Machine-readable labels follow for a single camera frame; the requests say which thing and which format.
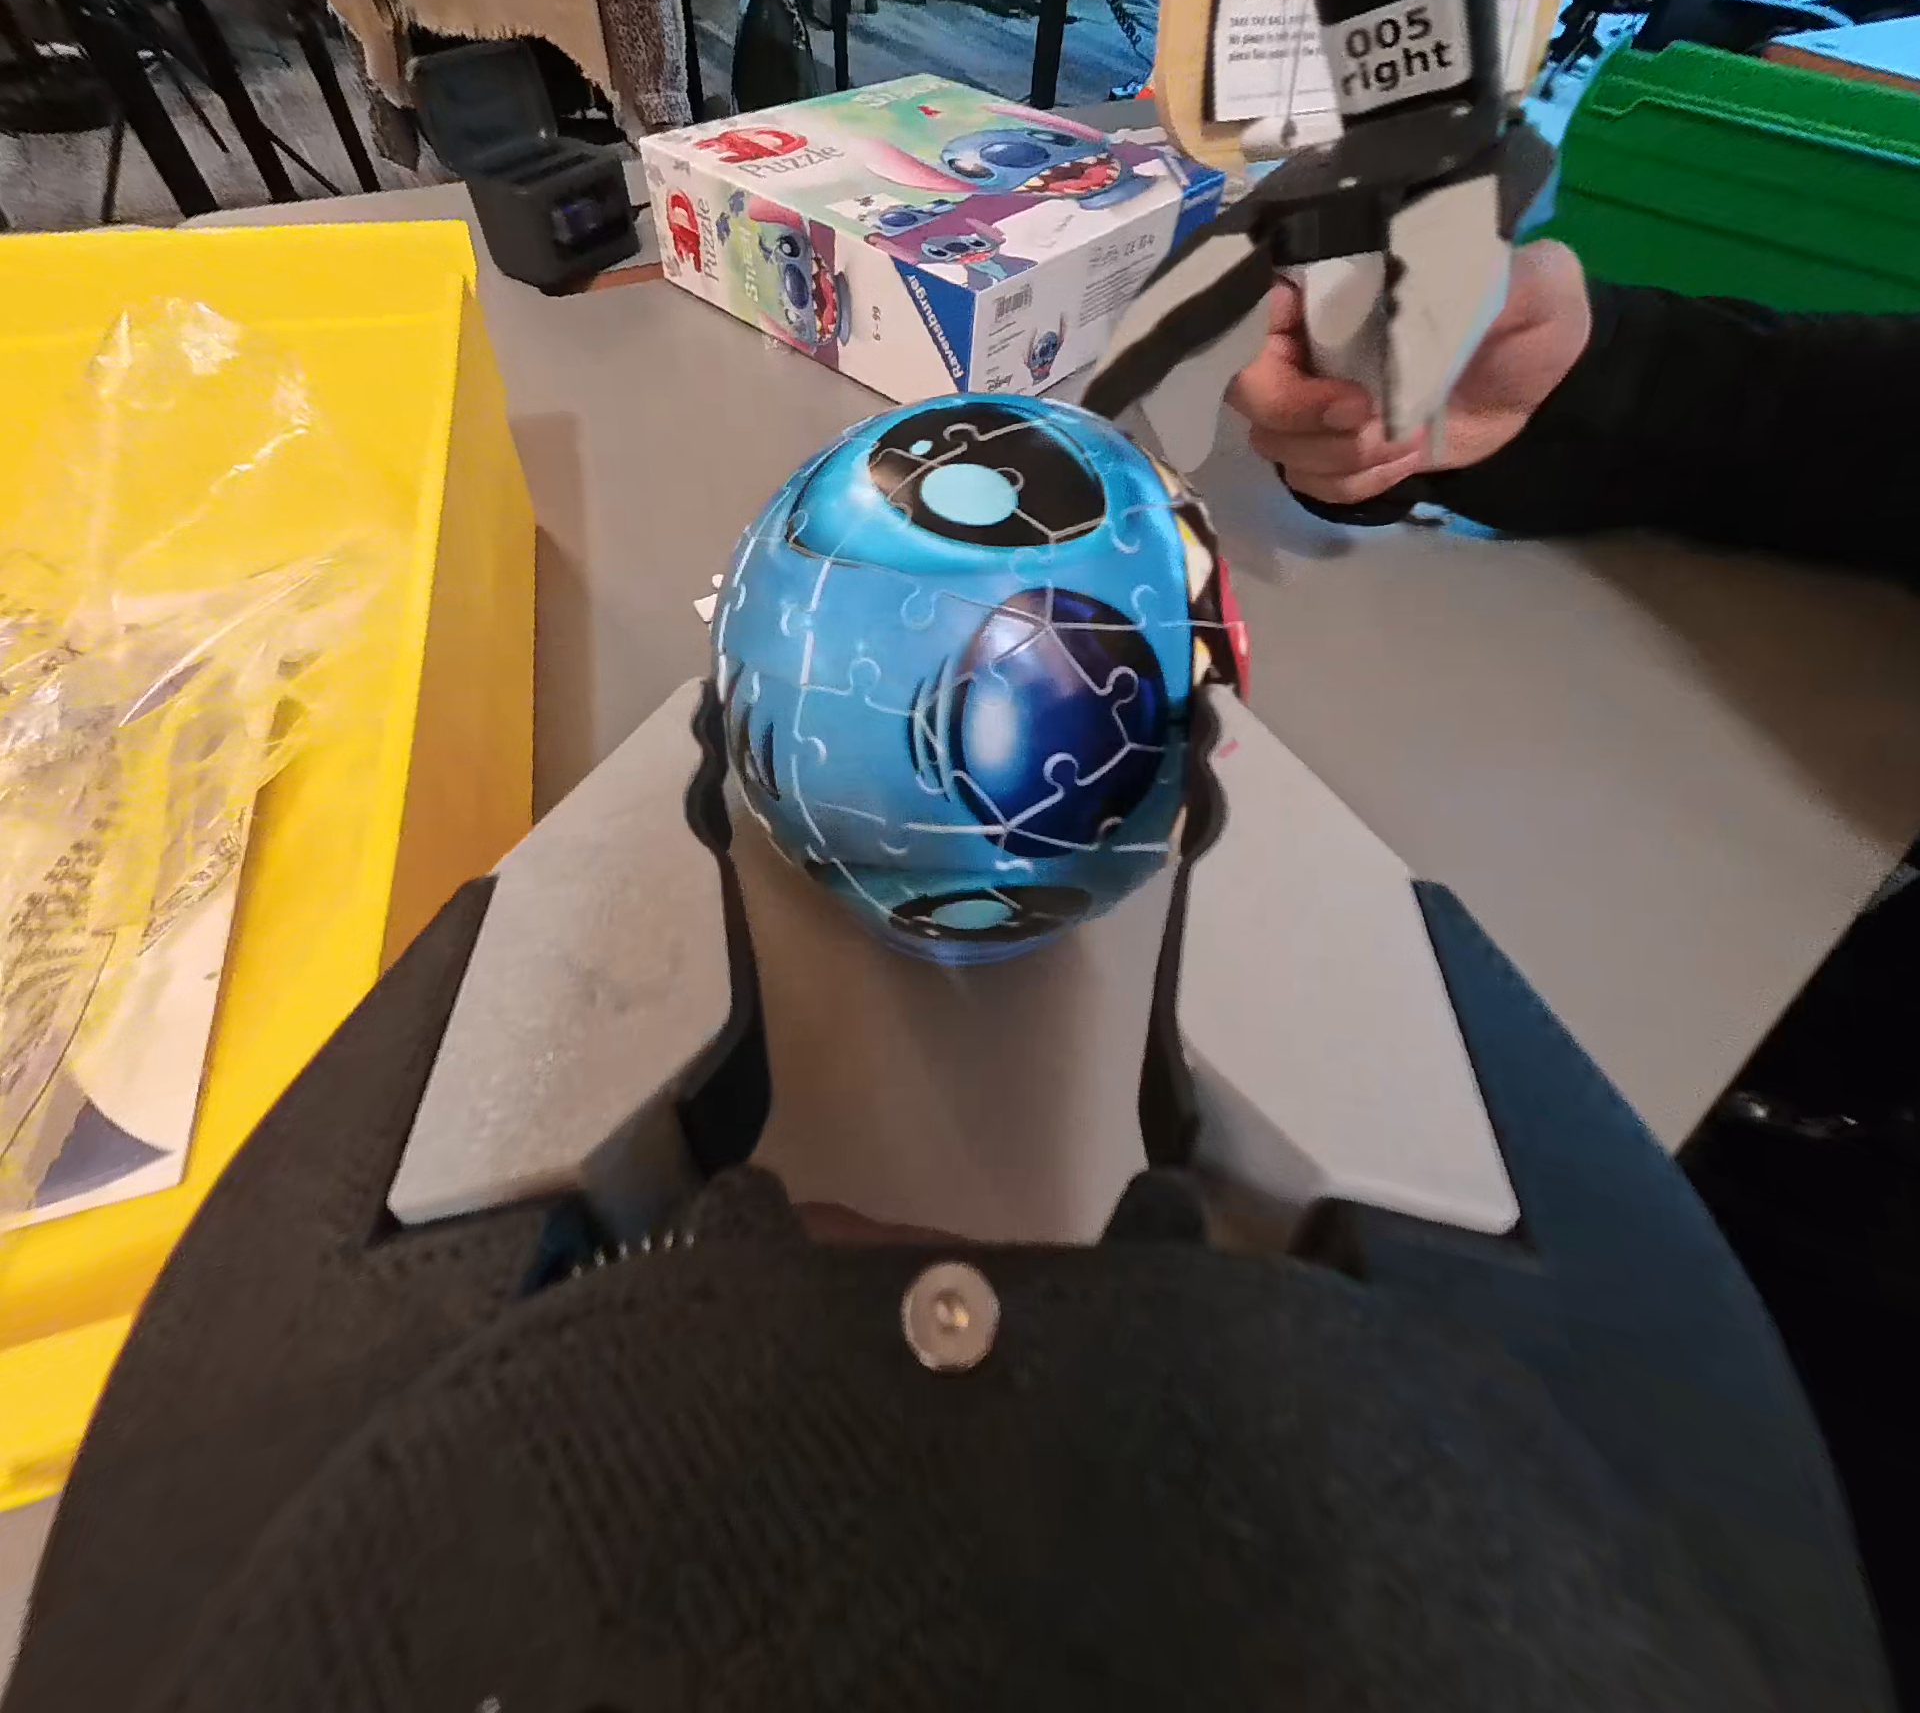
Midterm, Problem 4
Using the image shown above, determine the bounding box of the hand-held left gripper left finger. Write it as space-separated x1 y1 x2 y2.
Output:
385 677 774 1224

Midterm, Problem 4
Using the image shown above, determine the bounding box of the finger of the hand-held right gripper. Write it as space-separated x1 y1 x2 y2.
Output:
1382 173 1517 441
1076 199 1279 472

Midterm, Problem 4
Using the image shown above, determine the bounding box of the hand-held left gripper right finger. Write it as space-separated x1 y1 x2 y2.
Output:
1140 691 1522 1246

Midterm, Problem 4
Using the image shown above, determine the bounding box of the blue ball stand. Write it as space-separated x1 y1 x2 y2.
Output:
862 895 1104 968

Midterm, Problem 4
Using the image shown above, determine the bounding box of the blue puzzle ball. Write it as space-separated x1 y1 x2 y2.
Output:
707 392 1254 942

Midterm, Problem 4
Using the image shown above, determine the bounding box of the person's right forearm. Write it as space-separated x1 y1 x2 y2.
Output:
1410 280 1920 573

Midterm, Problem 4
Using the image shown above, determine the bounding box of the cartoon printed puzzle box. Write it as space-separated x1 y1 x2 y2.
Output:
639 74 1229 402

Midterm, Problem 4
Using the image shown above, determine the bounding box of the person's right hand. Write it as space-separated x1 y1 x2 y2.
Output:
1225 240 1596 506

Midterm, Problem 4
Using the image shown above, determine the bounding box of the green plastic bin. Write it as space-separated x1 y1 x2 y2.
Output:
1522 40 1920 316

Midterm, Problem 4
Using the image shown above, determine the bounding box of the yellow plastic bin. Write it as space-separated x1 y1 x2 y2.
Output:
0 219 539 1512

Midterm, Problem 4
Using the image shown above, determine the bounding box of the blue white leaflet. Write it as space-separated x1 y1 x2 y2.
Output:
0 812 249 1234

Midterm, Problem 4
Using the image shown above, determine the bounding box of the dark green bag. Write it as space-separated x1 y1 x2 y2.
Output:
729 0 823 111

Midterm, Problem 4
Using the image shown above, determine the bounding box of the clear plastic bag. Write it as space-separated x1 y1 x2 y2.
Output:
0 294 421 1145

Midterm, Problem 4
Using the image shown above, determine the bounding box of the black device with display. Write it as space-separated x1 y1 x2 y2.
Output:
412 40 647 295

